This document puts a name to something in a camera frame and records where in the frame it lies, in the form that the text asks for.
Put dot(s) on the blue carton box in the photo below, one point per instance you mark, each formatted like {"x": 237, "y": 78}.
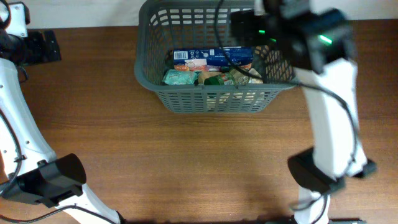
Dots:
{"x": 212, "y": 59}

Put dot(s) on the silver tin can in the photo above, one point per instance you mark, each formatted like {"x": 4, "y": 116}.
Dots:
{"x": 239, "y": 78}

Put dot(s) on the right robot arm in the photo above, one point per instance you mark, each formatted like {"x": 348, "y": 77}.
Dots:
{"x": 320, "y": 48}

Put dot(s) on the teal snack packet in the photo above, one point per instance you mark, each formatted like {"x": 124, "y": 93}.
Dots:
{"x": 177, "y": 77}

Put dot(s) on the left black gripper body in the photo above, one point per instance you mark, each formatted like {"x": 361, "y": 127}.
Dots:
{"x": 37, "y": 51}

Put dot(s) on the tan food pouch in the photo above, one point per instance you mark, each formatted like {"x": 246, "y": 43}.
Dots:
{"x": 255, "y": 79}

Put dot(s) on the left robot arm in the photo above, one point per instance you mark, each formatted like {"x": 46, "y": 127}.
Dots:
{"x": 35, "y": 174}

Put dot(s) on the green lid jar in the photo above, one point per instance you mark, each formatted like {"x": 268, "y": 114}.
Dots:
{"x": 220, "y": 79}

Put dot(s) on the grey plastic basket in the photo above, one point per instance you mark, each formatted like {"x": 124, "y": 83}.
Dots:
{"x": 166, "y": 26}

